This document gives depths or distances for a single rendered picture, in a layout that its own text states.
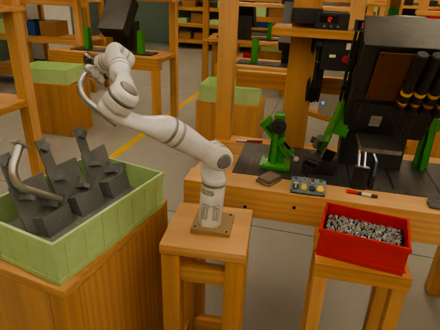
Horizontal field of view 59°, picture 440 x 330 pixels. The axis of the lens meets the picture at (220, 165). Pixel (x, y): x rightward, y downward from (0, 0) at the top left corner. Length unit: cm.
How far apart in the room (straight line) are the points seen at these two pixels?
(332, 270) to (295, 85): 106
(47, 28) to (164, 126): 620
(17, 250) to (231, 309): 80
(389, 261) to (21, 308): 133
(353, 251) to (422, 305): 132
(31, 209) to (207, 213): 65
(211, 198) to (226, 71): 97
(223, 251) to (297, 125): 105
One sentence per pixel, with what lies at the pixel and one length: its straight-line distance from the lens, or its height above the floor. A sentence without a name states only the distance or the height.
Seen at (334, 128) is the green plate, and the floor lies 114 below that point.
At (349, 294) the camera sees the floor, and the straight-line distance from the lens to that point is 268.
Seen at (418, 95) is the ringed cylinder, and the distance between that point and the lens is 168.
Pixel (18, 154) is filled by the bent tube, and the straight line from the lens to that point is 152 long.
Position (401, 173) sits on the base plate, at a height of 90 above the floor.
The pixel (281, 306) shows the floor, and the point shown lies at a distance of 249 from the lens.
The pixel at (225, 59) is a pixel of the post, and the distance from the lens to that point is 222.
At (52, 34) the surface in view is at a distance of 732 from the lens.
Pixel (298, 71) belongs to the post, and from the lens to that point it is 218.
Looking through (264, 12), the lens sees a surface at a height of 122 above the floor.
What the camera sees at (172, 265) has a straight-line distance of 152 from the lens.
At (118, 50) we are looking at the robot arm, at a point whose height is 150.
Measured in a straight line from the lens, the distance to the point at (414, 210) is 181.
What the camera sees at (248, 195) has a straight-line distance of 177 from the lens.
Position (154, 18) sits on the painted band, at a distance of 1297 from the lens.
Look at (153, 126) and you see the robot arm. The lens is 123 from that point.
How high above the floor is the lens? 172
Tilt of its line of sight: 25 degrees down
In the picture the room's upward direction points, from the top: 2 degrees clockwise
